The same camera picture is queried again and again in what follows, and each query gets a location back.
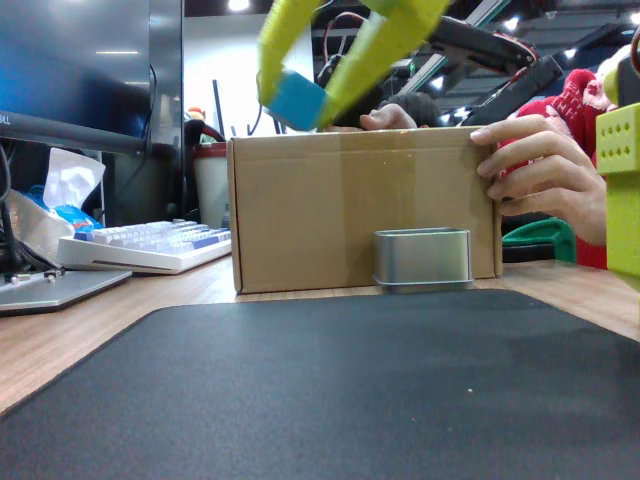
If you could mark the yellow-green gripper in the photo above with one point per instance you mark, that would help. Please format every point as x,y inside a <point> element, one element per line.
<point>372,50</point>

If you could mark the blue cube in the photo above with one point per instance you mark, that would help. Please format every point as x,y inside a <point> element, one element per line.
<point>297,102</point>

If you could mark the square metal tin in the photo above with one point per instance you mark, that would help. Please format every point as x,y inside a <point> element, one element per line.
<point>422,255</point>

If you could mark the person's right hand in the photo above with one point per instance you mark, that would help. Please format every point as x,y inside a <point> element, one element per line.
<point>392,119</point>

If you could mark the person's left hand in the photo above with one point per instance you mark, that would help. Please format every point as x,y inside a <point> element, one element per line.
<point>560,175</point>

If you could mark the person's head with black hair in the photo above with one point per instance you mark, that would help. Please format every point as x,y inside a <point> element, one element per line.
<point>420,105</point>

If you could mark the brown cardboard box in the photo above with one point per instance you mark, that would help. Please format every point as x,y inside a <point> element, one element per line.
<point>310,210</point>

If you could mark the dark computer monitor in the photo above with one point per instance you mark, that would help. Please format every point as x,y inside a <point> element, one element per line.
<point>75,65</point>

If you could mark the red knit sweater sleeve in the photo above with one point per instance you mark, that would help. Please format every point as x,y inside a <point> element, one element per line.
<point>580,95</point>

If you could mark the white blue keyboard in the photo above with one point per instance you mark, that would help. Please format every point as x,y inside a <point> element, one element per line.
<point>145,245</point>

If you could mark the green plastic object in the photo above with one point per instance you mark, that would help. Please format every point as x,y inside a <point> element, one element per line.
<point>540,235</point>

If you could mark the white tissue pack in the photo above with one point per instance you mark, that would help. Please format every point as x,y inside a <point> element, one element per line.
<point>70,185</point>

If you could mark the silver plastic bag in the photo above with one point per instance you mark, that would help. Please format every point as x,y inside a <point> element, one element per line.
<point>37,225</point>

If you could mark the black rectangular mat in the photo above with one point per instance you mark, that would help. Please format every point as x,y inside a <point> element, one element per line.
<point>325,390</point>

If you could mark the grey monitor stand base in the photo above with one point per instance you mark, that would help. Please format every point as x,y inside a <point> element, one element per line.
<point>55,292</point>

